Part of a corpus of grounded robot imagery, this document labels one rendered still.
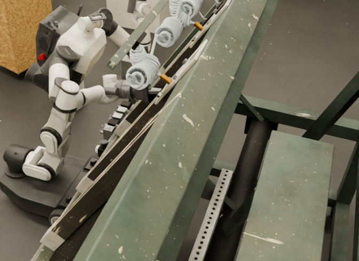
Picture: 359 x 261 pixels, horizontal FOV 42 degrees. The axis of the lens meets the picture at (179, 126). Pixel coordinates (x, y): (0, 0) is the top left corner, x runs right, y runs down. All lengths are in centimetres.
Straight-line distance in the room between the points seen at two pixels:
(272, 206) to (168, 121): 28
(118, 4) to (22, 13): 124
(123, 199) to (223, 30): 62
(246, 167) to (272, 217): 163
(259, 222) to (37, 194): 242
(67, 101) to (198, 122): 115
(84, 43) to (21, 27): 201
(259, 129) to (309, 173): 178
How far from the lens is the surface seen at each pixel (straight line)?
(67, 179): 330
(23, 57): 447
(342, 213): 327
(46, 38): 245
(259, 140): 277
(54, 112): 276
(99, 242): 74
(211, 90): 106
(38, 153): 330
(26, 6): 433
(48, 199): 320
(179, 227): 110
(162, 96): 121
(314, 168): 109
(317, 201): 103
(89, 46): 239
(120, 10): 521
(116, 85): 221
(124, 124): 240
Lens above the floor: 254
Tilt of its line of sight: 40 degrees down
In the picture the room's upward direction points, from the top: 3 degrees clockwise
